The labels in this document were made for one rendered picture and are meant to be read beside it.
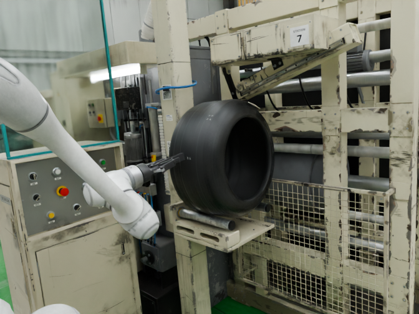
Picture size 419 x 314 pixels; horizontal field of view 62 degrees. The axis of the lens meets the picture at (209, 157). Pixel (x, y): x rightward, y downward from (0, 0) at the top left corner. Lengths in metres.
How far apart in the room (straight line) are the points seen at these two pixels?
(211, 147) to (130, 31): 10.61
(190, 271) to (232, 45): 1.22
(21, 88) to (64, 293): 1.29
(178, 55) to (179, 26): 0.14
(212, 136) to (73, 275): 0.99
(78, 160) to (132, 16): 11.17
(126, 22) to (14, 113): 11.15
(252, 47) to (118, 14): 10.22
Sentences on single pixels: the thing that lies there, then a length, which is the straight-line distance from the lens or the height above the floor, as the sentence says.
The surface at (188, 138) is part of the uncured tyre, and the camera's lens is 1.49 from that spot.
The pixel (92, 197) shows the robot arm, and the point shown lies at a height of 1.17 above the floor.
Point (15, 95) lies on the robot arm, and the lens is 0.82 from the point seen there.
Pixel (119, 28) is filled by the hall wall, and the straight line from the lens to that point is 11.76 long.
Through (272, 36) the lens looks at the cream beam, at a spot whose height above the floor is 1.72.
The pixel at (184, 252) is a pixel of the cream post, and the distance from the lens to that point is 1.98.
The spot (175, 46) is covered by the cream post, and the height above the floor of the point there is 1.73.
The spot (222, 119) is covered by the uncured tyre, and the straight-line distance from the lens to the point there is 1.48.
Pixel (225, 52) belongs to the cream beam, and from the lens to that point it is 1.88.
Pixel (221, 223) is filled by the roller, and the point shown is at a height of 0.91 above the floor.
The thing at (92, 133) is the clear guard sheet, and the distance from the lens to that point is 1.86.
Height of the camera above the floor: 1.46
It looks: 10 degrees down
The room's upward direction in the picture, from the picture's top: 4 degrees counter-clockwise
